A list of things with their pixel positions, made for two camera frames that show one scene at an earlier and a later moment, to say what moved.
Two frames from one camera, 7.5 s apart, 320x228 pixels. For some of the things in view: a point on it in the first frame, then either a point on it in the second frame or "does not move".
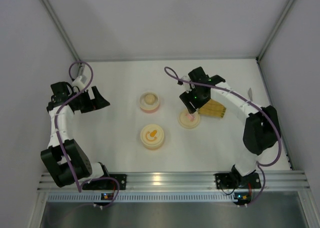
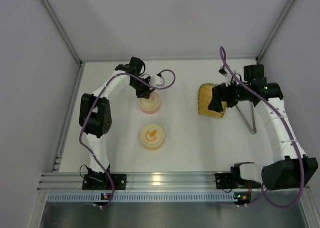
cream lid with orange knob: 152,134 does not move
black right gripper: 189,100 → 225,97
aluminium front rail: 187,182 does not move
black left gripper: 89,100 → 142,88
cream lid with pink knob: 189,121 → 152,103
